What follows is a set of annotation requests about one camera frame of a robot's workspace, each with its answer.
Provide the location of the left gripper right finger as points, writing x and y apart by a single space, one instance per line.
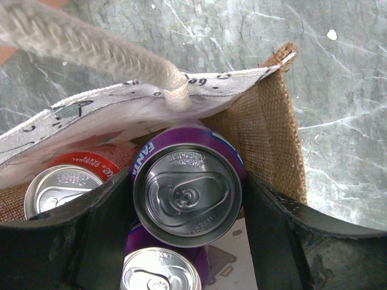
294 246

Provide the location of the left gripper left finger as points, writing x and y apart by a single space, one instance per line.
79 245

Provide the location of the purple fanta can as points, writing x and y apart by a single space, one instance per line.
152 264
187 185

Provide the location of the red Coca-Cola can back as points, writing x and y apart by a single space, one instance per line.
73 174

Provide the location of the purple Fanta can back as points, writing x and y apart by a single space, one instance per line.
187 185

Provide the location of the brown canvas tote bag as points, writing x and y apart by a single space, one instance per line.
251 107

